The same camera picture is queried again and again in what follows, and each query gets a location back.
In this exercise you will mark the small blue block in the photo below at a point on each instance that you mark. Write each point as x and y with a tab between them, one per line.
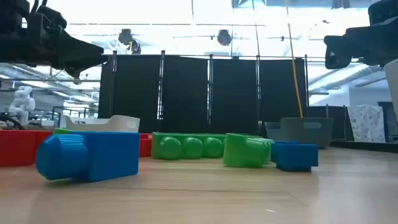
295	155

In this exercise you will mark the black partition screen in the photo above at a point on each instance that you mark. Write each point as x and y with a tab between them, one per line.
183	93

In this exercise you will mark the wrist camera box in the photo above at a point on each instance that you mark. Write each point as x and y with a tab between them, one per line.
49	18
384	11

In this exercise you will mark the black table frame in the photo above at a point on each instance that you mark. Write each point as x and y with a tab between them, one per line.
367	145

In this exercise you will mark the teal plastic bin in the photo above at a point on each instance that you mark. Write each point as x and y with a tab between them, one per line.
298	137

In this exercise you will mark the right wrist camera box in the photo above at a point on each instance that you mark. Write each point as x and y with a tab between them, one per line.
384	11

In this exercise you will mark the long green block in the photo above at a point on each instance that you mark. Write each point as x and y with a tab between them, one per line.
186	146
62	131
242	152

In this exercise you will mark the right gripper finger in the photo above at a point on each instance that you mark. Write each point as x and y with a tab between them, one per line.
337	51

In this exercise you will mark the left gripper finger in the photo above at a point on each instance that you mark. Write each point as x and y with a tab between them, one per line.
81	56

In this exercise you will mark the black ceiling device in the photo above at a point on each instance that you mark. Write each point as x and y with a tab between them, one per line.
224	37
126	36

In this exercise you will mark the long red block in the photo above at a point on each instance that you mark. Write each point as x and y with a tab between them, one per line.
18	147

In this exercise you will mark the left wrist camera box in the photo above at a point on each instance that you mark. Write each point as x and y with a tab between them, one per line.
49	18

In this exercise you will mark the patterned white panel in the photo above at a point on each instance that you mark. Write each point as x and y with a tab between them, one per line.
367	124

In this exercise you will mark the medium red block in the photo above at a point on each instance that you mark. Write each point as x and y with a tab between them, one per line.
145	146

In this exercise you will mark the medium blue block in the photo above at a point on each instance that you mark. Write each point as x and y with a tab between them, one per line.
102	155

